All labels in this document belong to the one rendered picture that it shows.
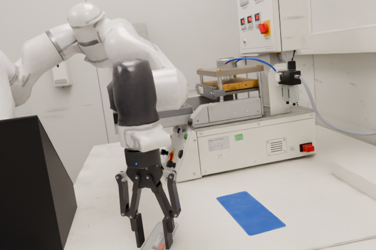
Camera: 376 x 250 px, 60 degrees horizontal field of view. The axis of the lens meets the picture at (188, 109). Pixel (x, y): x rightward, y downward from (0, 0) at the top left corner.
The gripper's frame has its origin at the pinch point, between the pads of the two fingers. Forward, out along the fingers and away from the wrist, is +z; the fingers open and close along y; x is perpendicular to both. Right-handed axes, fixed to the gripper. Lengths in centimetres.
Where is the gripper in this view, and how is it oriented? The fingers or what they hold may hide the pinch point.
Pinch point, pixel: (153, 232)
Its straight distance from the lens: 79.0
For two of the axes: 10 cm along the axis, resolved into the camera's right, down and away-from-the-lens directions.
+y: -9.6, 0.6, 2.6
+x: -2.4, 1.9, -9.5
